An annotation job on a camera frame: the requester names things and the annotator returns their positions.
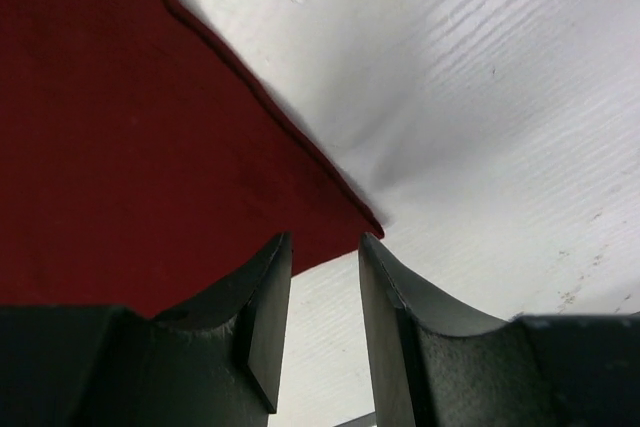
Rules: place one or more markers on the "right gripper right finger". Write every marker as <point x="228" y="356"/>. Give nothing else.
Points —
<point x="436" y="361"/>

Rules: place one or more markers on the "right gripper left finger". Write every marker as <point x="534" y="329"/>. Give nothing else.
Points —
<point x="214" y="359"/>

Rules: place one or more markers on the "dark red t shirt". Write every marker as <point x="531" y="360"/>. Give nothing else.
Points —
<point x="141" y="160"/>

